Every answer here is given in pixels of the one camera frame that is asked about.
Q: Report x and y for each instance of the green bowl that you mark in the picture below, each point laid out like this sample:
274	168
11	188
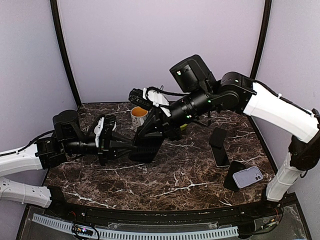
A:
183	127

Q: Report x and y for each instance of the white-edged smartphone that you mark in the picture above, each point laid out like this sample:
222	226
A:
220	157

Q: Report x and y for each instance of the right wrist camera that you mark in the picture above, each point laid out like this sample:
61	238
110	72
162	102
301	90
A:
150	97

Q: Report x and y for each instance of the left black frame post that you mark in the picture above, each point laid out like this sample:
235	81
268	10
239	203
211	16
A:
63	51

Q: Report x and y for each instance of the black phone on table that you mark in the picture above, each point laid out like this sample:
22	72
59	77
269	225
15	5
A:
217	138

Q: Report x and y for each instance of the black frame post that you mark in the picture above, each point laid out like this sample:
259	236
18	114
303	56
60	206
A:
63	51
262	38

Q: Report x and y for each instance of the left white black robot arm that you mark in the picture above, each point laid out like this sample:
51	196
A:
52	148

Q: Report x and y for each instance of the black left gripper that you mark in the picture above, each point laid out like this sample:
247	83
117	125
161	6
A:
107	147

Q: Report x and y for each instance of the white mug orange inside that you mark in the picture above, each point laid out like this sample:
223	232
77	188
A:
138	117

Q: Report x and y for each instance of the black phone case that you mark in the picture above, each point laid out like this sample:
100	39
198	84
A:
146	148

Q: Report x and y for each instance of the black phone under lavender case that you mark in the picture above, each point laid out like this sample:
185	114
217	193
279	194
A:
229	182

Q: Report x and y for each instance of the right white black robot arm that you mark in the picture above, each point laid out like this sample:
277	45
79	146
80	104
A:
202	93

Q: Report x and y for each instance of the right black frame post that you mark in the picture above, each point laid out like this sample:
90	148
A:
262	38

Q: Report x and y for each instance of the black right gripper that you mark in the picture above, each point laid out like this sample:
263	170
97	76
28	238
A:
161	123

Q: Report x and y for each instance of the small circuit board with leds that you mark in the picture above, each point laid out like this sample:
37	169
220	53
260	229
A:
79	230

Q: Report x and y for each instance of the black front table rail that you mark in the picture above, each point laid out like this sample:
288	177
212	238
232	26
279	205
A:
244	214

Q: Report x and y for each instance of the white slotted cable duct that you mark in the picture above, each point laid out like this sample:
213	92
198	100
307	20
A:
102	233

